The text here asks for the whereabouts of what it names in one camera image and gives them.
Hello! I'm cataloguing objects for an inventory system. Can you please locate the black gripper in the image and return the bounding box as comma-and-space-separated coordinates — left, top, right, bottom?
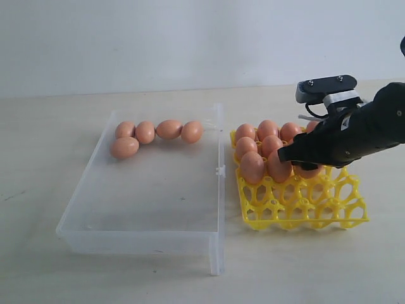
278, 82, 404, 172

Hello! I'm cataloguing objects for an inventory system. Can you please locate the brown egg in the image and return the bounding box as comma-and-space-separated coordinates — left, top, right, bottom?
235, 136, 258, 159
180, 120, 204, 144
109, 137, 139, 160
293, 166, 322, 179
284, 138, 294, 146
235, 123, 256, 142
306, 121, 319, 134
240, 151, 265, 184
279, 122, 302, 142
257, 120, 279, 141
261, 135, 284, 158
267, 150, 292, 183
135, 121, 155, 144
156, 119, 183, 140
115, 121, 135, 139

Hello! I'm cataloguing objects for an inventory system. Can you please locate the yellow plastic egg tray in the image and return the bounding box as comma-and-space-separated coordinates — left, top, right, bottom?
230, 126, 371, 231

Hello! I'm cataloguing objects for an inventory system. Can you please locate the clear plastic box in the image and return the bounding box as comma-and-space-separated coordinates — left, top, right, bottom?
56, 104, 226, 276

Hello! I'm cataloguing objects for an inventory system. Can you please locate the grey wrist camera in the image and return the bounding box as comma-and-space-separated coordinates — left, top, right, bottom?
295, 75, 359, 109

